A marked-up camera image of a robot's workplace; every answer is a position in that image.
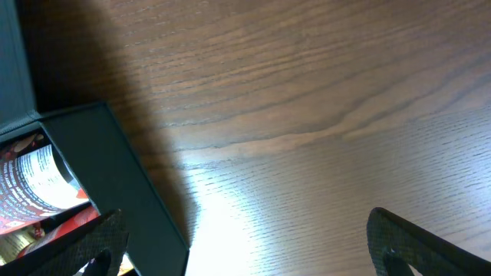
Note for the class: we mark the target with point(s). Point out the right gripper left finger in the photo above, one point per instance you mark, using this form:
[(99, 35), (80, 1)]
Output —
[(99, 246)]

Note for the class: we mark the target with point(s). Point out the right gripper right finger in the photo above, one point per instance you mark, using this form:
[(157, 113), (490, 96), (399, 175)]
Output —
[(399, 247)]

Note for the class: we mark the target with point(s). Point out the silver Pringles can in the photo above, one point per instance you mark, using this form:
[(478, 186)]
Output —
[(36, 183)]

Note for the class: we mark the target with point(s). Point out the black gift box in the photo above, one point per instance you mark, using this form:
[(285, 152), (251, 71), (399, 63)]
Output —
[(55, 70)]

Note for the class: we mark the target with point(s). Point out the red Pringles can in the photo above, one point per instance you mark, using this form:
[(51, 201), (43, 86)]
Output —
[(71, 224)]

